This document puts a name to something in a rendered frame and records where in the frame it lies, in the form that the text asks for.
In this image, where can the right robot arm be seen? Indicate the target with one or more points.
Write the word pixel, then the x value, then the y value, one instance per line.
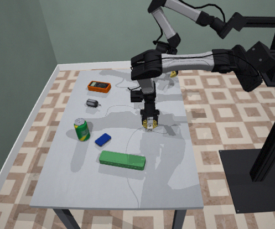
pixel 201 18

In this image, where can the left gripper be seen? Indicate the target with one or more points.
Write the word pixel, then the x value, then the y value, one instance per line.
pixel 149 111

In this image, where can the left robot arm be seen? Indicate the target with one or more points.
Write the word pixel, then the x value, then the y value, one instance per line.
pixel 221 63

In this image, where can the green soda can with yellow stripe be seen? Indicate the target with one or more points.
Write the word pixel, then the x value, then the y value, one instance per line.
pixel 81 129

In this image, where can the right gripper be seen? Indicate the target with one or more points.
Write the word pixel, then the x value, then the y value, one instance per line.
pixel 173 74

